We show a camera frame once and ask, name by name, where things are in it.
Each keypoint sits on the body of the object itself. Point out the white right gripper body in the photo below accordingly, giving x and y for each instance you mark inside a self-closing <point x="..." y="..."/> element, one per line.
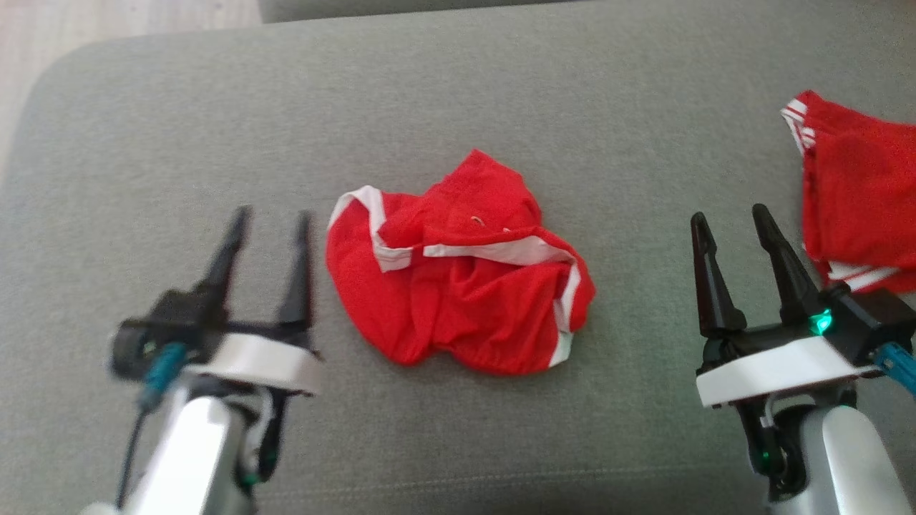
<point x="773" y="365"/>

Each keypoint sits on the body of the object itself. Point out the large grey sofa seat cushion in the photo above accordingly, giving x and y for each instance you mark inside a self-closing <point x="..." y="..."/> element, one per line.
<point x="501" y="93"/>

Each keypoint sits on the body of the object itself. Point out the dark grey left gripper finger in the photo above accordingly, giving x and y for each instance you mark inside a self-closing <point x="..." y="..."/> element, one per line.
<point x="225" y="279"/>
<point x="300" y="286"/>

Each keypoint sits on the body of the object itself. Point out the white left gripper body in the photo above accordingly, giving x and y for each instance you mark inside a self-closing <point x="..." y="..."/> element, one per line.
<point x="265" y="357"/>

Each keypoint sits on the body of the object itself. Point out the red shorts with white trim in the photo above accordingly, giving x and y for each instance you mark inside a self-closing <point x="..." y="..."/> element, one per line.
<point x="465" y="315"/>

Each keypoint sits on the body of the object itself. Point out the red basketball jersey number 23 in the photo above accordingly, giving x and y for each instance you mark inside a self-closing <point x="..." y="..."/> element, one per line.
<point x="866" y="186"/>

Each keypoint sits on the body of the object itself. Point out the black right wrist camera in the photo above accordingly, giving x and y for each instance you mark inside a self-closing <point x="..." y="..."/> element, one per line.
<point x="873" y="322"/>

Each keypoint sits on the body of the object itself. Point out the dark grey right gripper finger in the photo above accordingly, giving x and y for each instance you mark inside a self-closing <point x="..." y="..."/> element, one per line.
<point x="712" y="293"/>
<point x="791" y="286"/>

